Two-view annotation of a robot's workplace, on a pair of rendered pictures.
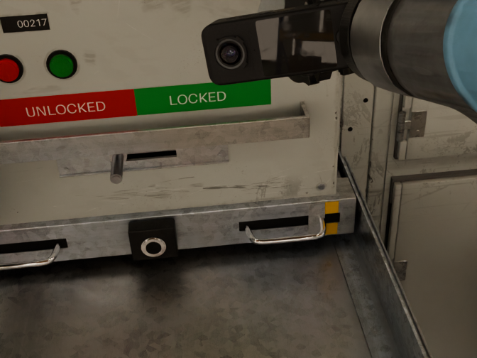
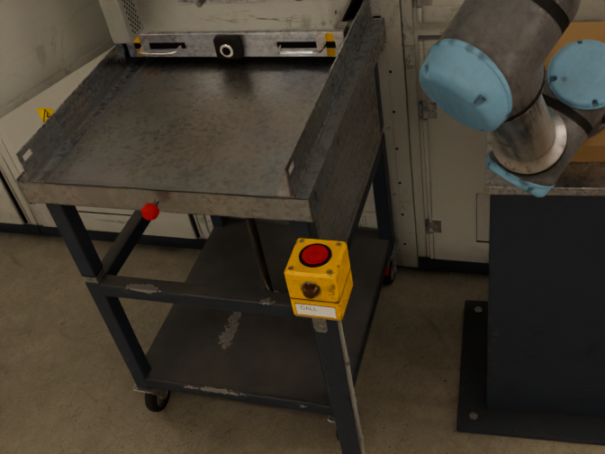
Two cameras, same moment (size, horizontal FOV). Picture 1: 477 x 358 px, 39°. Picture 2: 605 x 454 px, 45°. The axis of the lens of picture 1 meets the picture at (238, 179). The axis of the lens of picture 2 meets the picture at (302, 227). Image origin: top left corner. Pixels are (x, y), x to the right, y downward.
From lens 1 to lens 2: 0.95 m
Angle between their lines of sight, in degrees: 23
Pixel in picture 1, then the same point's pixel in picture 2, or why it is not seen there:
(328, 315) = (305, 95)
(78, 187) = (189, 12)
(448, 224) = not seen: hidden behind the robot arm
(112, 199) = (208, 21)
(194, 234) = (252, 47)
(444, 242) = not seen: hidden behind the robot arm
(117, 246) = (212, 50)
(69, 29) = not seen: outside the picture
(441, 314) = (469, 151)
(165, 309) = (225, 85)
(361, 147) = (393, 11)
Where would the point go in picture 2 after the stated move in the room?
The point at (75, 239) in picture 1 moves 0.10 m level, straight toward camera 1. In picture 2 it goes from (189, 43) to (183, 65)
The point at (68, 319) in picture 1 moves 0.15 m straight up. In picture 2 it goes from (176, 84) to (158, 23)
